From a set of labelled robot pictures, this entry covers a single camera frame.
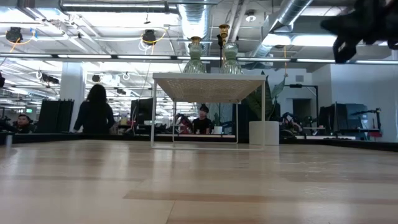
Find long ceiling light strip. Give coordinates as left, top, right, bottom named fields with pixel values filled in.
left=0, top=53, right=184, bottom=60

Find tall black candlestick holder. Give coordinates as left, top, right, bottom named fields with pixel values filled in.
left=216, top=33, right=225, bottom=75

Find black computer monitor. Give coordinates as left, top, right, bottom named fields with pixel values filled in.
left=130, top=98, right=154, bottom=126
left=319, top=102, right=369, bottom=138

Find black partition panel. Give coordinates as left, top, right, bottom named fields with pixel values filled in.
left=36, top=98, right=75, bottom=134

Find white square pillar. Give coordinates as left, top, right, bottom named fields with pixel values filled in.
left=59, top=62, right=87, bottom=132

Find tall gold candlestick holder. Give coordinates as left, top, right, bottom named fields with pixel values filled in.
left=218, top=24, right=231, bottom=44

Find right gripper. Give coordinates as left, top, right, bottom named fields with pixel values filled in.
left=321, top=0, right=386, bottom=64

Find person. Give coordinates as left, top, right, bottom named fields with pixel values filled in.
left=12, top=113, right=37, bottom=133
left=73, top=83, right=116, bottom=134
left=192, top=104, right=214, bottom=135

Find silver ventilation duct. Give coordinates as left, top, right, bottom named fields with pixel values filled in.
left=248, top=0, right=314, bottom=60
left=177, top=0, right=213, bottom=43

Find white perforated metal shelf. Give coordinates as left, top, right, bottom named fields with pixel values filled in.
left=150, top=72, right=268, bottom=152

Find green plant in white pot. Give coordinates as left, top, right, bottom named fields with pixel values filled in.
left=245, top=70, right=289, bottom=146

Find black ceiling device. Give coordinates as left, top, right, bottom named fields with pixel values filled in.
left=5, top=26, right=24, bottom=44
left=142, top=29, right=159, bottom=47

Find olive green round knob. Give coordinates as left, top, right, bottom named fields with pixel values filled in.
left=182, top=42, right=208, bottom=75

